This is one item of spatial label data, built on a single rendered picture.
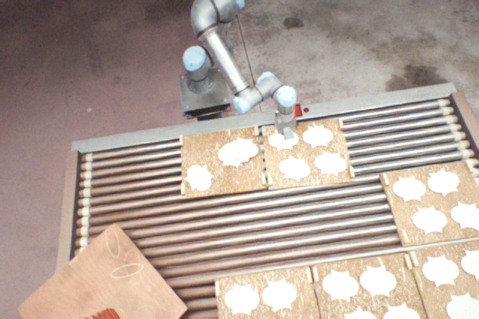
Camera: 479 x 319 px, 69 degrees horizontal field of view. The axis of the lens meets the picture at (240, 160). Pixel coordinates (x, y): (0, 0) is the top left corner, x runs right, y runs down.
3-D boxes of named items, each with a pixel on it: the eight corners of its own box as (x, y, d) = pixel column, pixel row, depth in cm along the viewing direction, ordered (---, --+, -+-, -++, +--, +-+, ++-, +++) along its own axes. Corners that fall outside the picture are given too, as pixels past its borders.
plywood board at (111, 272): (19, 308, 144) (16, 308, 143) (116, 222, 157) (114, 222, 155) (85, 414, 127) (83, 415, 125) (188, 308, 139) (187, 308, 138)
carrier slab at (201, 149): (180, 137, 185) (179, 135, 183) (257, 127, 184) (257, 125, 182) (182, 199, 170) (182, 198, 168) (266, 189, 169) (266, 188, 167)
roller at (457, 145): (82, 200, 179) (78, 197, 174) (462, 142, 176) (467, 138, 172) (82, 209, 177) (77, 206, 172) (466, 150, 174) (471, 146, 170)
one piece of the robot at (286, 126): (281, 128, 149) (279, 146, 164) (301, 123, 149) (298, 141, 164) (272, 105, 154) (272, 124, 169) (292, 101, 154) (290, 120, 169)
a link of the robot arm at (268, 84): (249, 79, 147) (266, 96, 143) (271, 67, 149) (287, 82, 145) (250, 91, 154) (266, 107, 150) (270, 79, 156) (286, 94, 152)
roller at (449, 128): (84, 182, 183) (79, 178, 179) (454, 125, 181) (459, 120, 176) (83, 191, 181) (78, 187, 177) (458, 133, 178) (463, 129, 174)
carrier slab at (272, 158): (261, 127, 184) (261, 126, 182) (340, 120, 182) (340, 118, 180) (269, 190, 168) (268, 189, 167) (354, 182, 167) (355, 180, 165)
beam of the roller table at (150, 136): (77, 145, 195) (71, 140, 190) (447, 88, 193) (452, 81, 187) (75, 159, 192) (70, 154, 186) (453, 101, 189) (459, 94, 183)
